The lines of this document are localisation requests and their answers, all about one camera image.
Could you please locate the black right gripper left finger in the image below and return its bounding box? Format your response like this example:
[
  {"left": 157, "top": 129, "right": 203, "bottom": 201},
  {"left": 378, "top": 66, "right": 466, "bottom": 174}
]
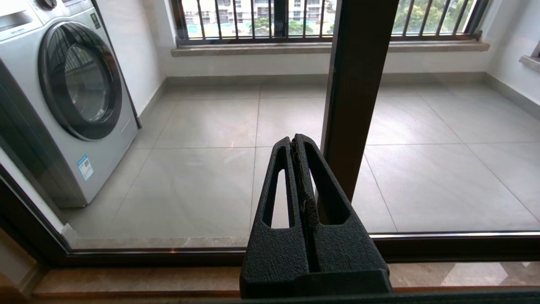
[{"left": 240, "top": 137, "right": 311, "bottom": 297}]

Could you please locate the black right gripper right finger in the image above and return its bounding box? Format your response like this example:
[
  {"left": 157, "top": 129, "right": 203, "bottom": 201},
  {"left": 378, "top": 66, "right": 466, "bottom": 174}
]
[{"left": 294, "top": 134, "right": 389, "bottom": 274}]

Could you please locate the dark framed sliding glass door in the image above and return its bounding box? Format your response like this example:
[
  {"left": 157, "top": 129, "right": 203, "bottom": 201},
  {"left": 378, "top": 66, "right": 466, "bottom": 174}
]
[{"left": 0, "top": 0, "right": 540, "bottom": 267}]

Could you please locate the brown framed glass door panel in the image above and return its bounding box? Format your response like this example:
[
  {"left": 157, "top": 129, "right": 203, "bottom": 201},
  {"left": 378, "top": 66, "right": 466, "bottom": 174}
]
[{"left": 316, "top": 0, "right": 540, "bottom": 250}]

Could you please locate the long grey stone window sill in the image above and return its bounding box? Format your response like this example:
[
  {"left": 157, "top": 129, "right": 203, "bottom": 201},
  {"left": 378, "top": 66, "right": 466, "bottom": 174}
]
[{"left": 171, "top": 40, "right": 491, "bottom": 57}]

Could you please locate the black metal balcony railing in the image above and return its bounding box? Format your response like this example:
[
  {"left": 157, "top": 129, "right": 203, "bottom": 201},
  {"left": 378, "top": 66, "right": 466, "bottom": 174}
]
[{"left": 171, "top": 0, "right": 490, "bottom": 46}]

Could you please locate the white jamb trim strip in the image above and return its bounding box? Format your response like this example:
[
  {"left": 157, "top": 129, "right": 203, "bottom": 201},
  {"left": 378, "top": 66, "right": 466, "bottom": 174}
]
[{"left": 0, "top": 148, "right": 79, "bottom": 247}]

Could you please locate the silver front-load washing machine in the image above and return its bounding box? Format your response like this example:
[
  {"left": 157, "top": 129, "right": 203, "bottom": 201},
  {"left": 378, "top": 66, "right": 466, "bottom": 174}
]
[{"left": 0, "top": 0, "right": 142, "bottom": 208}]

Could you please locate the small stone window sill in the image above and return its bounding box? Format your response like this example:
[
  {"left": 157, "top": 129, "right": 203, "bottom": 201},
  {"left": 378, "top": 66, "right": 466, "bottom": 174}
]
[{"left": 519, "top": 54, "right": 540, "bottom": 72}]

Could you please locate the dark window frame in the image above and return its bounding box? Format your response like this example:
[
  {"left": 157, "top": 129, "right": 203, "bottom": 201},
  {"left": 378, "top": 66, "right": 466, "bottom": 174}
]
[{"left": 171, "top": 0, "right": 492, "bottom": 46}]

